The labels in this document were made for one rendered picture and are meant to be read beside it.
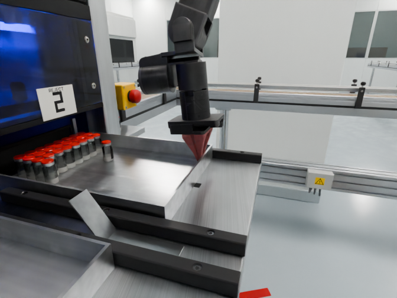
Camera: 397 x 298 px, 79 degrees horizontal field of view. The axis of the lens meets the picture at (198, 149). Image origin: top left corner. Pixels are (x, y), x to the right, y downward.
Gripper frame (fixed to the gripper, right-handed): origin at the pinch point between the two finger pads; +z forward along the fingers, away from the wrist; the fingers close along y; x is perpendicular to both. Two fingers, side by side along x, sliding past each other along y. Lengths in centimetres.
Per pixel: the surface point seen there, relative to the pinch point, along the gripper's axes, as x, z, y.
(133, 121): -35, -1, 39
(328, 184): -80, 45, -39
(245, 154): -6.3, 1.1, -8.5
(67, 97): 5.0, -15.4, 26.1
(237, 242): 22.0, 1.4, -11.3
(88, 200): 23.4, -3.5, 7.9
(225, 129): -86, 16, 14
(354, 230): -115, 97, -64
